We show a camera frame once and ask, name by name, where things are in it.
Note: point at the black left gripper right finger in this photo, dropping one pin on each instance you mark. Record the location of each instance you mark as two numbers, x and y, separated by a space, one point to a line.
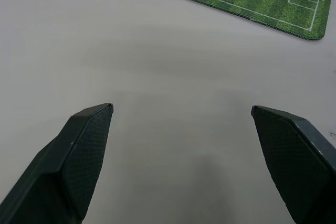
296 161

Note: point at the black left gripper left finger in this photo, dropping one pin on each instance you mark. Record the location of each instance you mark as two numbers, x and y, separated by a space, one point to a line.
65 171

